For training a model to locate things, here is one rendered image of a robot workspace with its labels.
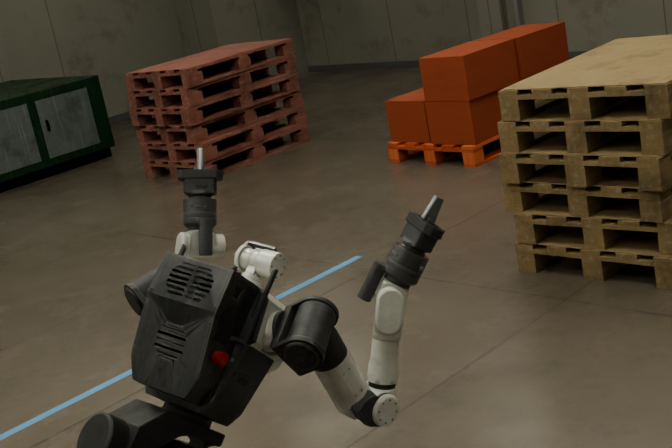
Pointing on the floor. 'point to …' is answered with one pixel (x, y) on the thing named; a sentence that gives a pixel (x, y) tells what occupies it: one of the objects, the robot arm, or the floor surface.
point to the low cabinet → (51, 128)
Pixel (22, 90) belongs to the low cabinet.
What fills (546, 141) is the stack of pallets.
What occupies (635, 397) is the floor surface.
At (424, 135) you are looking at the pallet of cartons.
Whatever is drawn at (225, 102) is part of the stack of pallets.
